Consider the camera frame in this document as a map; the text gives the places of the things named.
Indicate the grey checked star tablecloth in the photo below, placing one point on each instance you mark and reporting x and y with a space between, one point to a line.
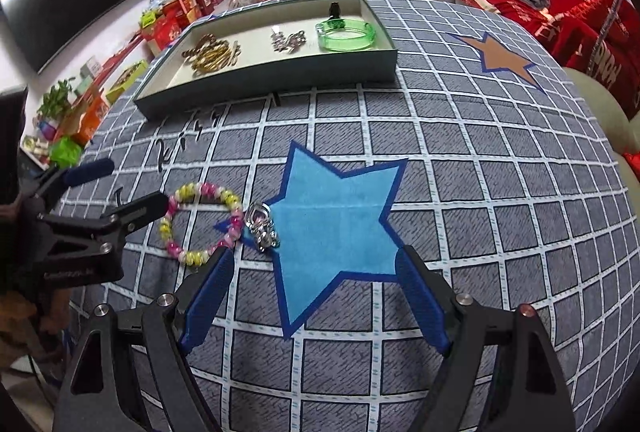
487 161

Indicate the silver rhinestone hair clip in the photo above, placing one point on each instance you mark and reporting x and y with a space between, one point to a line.
278 39

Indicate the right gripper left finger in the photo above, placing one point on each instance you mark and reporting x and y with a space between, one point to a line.
199 298

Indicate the beige armchair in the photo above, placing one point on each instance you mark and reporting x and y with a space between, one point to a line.
622 133

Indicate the star rhinestone hair clip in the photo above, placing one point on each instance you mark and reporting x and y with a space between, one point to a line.
295 41

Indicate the orange snack box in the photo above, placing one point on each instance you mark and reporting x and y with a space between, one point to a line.
90 121

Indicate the red embroidered cushion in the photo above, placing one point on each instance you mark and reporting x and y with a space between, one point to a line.
633 161

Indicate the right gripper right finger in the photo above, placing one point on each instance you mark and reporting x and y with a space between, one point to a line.
429 297

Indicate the cream jewelry tray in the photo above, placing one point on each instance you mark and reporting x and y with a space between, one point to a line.
193 71

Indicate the beige bow hair clip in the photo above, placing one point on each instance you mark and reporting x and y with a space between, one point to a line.
234 54

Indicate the green snack bag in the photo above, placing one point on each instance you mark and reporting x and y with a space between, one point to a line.
65 152

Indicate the green translucent bangle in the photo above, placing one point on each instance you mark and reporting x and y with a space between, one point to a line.
345 35

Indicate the potted green plant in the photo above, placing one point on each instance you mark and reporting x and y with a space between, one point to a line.
55 103

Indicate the black claw hair clip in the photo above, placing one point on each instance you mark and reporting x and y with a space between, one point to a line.
335 13

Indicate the yellow green gift box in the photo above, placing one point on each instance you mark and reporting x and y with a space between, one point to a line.
125 81

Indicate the silver ring cluster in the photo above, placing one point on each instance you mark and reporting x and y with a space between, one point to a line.
259 223

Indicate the red gift box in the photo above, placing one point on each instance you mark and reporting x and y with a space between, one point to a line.
161 34

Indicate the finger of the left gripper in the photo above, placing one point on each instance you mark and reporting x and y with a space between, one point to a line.
56 181
140 212

